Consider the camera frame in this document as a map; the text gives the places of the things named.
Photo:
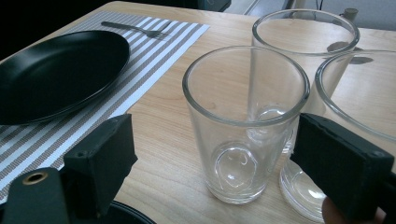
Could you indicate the grey white striped placemat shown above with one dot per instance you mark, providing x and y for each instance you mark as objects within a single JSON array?
[{"x": 149, "y": 77}]

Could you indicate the silver metal fork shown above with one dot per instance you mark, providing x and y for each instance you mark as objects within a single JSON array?
[{"x": 137, "y": 29}]

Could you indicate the black plate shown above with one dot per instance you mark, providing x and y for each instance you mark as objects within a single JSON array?
[
  {"x": 130, "y": 216},
  {"x": 56, "y": 74}
]

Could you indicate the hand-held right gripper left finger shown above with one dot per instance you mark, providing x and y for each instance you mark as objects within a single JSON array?
[{"x": 99, "y": 161}]

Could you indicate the grey mug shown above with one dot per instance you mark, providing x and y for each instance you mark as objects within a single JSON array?
[{"x": 349, "y": 14}]

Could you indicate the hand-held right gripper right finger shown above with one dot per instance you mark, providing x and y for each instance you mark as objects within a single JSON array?
[{"x": 342, "y": 168}]

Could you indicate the clear drinking glass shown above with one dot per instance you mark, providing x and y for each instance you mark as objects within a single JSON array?
[
  {"x": 311, "y": 53},
  {"x": 342, "y": 112},
  {"x": 202, "y": 130}
]

